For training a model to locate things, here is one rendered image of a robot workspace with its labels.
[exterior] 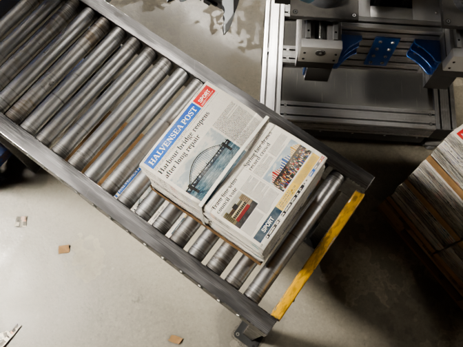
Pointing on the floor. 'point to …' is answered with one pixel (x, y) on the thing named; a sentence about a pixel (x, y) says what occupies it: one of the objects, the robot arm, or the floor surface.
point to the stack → (455, 254)
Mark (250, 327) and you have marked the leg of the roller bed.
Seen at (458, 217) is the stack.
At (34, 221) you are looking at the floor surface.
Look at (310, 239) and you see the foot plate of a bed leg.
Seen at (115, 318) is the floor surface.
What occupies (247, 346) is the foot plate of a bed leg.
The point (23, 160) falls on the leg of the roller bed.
